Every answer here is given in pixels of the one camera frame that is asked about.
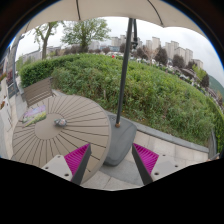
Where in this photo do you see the grey umbrella base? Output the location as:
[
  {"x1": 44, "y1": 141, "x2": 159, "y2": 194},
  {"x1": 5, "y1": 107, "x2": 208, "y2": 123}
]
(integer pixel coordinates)
[{"x1": 104, "y1": 115, "x2": 137, "y2": 166}]

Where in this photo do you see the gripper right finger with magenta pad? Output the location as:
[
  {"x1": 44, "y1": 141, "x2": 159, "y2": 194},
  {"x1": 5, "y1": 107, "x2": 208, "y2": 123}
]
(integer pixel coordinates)
[{"x1": 132, "y1": 143, "x2": 180, "y2": 185}]

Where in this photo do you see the green hedge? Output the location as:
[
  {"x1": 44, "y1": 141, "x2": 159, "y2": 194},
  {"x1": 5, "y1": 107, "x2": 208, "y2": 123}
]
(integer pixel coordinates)
[{"x1": 19, "y1": 54, "x2": 224, "y2": 150}]

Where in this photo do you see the beige umbrella canopy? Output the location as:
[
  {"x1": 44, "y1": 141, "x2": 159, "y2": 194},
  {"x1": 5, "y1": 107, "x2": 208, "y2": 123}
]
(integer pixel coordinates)
[{"x1": 19, "y1": 0, "x2": 205, "y2": 36}]

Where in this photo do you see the round slatted patio table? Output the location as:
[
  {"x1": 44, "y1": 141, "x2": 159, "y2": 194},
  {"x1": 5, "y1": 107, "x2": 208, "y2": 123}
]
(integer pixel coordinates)
[{"x1": 12, "y1": 95, "x2": 111, "y2": 183}]

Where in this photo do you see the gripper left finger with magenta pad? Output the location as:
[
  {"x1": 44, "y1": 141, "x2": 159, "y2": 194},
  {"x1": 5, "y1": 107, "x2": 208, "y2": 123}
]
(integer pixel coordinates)
[{"x1": 42, "y1": 144, "x2": 91, "y2": 185}]

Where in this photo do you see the dark umbrella pole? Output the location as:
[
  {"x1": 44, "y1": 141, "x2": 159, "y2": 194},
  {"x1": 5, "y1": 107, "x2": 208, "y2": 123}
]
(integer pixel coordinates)
[{"x1": 115, "y1": 18, "x2": 138, "y2": 128}]

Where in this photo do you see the grey computer mouse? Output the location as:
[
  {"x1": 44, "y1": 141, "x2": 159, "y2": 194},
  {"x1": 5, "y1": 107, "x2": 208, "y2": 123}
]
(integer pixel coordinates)
[{"x1": 54, "y1": 118, "x2": 67, "y2": 127}]

